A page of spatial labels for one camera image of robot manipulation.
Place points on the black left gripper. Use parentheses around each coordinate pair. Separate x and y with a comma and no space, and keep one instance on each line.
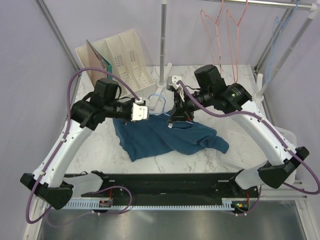
(126,121)

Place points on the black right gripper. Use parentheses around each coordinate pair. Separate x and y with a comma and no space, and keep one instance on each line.
(180,111)

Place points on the blue wire hanger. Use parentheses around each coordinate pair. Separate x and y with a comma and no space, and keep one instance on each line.
(278,28)
(162,105)

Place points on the blue t shirt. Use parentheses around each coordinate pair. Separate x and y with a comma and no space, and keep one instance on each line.
(153,137)

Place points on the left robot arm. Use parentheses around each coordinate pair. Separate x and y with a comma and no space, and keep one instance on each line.
(48,181)

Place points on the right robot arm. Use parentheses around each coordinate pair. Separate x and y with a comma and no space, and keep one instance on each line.
(218,99)

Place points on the white clothes rack foot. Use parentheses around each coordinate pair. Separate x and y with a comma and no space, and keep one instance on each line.
(160,92)

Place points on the teal folder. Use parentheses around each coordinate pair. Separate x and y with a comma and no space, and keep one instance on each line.
(108,66)

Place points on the brown cardboard folder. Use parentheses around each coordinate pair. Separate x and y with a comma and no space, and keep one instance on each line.
(95,61)

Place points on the white plastic file organizer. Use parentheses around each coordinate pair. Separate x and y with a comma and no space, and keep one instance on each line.
(124,52)

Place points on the white plastic laundry basket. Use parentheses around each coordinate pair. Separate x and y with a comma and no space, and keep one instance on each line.
(243,152)

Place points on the metal clothes rack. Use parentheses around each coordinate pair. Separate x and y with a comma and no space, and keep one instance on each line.
(269,51)

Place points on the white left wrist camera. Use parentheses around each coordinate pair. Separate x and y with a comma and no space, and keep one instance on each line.
(139,110)

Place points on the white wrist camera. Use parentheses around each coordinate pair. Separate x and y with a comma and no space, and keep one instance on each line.
(173,85)
(139,110)

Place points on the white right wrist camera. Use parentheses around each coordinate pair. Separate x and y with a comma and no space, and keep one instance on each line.
(173,85)

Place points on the pink wire hanger left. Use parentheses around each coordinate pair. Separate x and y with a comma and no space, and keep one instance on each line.
(203,16)

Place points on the pink wire hanger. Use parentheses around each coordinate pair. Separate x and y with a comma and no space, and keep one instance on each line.
(203,16)
(233,34)

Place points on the white slotted cable duct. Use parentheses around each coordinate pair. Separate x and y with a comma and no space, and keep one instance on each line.
(99,204)

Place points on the pink wire hanger right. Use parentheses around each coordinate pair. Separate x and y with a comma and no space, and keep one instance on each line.
(233,34)

